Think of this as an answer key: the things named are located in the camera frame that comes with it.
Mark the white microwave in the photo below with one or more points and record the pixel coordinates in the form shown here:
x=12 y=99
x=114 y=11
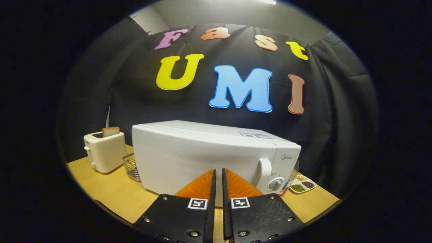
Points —
x=189 y=155

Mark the cream toaster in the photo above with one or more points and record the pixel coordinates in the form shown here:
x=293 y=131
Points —
x=106 y=153

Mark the clear water bottle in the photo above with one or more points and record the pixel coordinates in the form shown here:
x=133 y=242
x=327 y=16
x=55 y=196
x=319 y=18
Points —
x=291 y=180

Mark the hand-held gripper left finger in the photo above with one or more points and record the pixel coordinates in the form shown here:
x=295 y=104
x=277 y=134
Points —
x=211 y=216

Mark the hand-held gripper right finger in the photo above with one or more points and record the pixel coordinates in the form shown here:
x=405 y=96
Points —
x=226 y=216

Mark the toast slice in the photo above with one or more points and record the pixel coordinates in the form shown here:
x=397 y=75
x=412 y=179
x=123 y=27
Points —
x=110 y=131

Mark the divided condiment dish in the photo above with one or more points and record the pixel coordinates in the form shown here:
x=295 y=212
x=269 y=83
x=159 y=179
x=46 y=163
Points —
x=303 y=185

